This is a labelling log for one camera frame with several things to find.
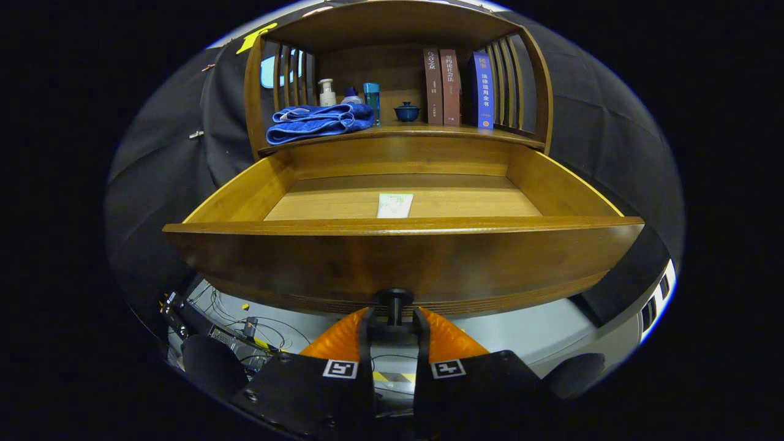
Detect white facial cleanser tube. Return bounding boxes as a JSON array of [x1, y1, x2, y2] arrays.
[[377, 193, 414, 219]]

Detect wooden cabinet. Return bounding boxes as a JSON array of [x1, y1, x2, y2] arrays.
[[243, 0, 554, 161]]

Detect dark brown book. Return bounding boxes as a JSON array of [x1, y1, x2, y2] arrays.
[[423, 49, 444, 126]]

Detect blue book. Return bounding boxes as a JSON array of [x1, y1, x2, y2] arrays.
[[470, 51, 495, 130]]

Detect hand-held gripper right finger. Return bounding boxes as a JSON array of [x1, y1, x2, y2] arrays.
[[414, 306, 552, 440]]

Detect blue folded towel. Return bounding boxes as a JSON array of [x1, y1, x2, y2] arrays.
[[266, 103, 375, 146]]

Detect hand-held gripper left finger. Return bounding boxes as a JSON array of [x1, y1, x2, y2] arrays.
[[232, 306, 375, 440]]

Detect white slotted object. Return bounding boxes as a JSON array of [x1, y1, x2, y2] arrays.
[[637, 258, 677, 344]]

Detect wooden drawer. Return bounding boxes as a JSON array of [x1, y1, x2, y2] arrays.
[[162, 136, 645, 325]]

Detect reddish brown book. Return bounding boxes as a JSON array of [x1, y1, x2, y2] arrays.
[[440, 49, 461, 127]]

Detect tall teal bottle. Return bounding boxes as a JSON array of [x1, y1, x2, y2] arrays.
[[363, 83, 381, 126]]

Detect wooden countertop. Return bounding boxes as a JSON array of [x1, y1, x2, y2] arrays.
[[257, 119, 547, 155]]

